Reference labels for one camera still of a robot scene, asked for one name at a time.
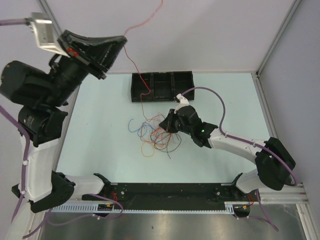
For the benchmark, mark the black left storage bin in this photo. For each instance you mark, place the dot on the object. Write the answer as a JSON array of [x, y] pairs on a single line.
[[141, 87]]

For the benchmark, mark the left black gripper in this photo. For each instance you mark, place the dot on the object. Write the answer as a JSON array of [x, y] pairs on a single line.
[[102, 51]]

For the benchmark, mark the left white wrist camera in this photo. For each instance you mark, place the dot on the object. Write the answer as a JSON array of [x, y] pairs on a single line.
[[43, 30]]

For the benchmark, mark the black storage bin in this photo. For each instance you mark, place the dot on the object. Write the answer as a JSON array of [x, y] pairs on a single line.
[[141, 87], [182, 81], [162, 87]]

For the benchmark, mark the black middle storage bin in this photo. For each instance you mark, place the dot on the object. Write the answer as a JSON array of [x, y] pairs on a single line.
[[162, 87]]

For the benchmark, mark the grey slotted cable duct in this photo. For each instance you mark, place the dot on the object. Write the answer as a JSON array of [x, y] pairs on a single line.
[[197, 208]]

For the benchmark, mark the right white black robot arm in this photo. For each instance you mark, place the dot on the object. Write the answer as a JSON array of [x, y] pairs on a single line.
[[273, 163]]

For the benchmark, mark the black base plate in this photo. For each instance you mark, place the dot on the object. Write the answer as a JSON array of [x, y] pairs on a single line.
[[174, 194]]

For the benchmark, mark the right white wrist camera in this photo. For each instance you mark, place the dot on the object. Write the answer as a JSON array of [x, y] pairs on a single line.
[[182, 102]]

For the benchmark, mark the aluminium frame rail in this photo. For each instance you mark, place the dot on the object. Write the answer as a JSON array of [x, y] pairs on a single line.
[[288, 195]]

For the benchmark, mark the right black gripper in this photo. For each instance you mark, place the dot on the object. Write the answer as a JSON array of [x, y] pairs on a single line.
[[167, 123]]

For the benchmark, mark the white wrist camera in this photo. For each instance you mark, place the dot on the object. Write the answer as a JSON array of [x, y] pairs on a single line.
[[43, 30], [182, 102]]

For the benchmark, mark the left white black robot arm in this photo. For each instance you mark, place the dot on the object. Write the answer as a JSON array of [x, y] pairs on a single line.
[[40, 119]]

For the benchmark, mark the black right storage bin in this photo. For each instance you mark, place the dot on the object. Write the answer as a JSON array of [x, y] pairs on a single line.
[[182, 81]]

